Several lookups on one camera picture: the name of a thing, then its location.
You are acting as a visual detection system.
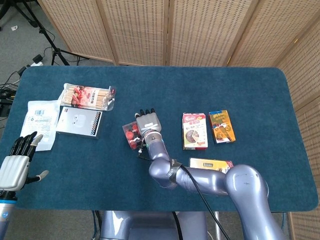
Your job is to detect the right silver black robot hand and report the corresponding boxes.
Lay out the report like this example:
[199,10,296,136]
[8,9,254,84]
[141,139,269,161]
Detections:
[134,108,162,136]

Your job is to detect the metal table leg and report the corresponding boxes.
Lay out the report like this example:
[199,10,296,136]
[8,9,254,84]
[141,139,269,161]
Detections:
[214,211,222,240]

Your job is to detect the grey-blue robot torso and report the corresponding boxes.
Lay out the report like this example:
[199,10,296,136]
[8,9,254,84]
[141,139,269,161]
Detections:
[99,210,208,240]

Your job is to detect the white power strip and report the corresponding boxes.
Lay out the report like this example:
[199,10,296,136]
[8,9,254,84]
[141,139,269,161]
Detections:
[29,54,45,67]

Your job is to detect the blue cable under table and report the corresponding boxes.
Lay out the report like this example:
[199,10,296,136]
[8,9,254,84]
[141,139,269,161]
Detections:
[91,210,100,240]

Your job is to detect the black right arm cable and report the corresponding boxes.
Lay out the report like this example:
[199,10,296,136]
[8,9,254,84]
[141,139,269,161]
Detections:
[136,141,231,240]

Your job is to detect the wicker folding screen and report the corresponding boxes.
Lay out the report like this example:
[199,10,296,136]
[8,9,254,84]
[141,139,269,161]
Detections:
[37,0,320,240]

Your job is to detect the yellow blue snack box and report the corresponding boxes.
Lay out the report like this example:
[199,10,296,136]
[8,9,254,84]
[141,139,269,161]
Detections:
[208,109,237,145]

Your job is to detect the blue table cloth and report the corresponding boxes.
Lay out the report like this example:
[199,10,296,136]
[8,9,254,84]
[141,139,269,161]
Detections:
[0,65,320,213]

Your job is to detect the black tripod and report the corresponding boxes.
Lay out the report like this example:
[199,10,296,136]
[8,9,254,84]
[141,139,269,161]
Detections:
[0,0,90,66]

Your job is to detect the white printed pouch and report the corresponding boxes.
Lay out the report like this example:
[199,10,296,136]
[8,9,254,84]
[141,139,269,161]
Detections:
[19,99,61,152]

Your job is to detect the yellow razor blister pack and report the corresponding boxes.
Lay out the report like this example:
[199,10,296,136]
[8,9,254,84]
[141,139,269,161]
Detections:
[189,157,235,175]

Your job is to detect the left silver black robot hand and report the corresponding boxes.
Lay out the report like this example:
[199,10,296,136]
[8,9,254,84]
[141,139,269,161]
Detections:
[0,131,50,192]

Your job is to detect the bamboo sticks plastic bag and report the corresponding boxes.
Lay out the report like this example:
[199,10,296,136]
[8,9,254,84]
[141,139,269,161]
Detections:
[57,82,118,112]

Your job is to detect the white red cake snack box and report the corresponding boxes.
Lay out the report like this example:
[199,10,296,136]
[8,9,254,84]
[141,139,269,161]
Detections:
[181,112,209,151]

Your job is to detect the black floor cable bundle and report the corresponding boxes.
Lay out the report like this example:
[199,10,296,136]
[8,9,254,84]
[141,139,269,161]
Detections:
[0,66,28,121]

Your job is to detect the red items clear package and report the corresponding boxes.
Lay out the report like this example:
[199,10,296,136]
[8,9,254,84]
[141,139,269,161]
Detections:
[121,121,144,151]

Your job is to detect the silver earbuds box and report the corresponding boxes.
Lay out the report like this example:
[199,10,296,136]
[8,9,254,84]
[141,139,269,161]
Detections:
[55,106,104,140]

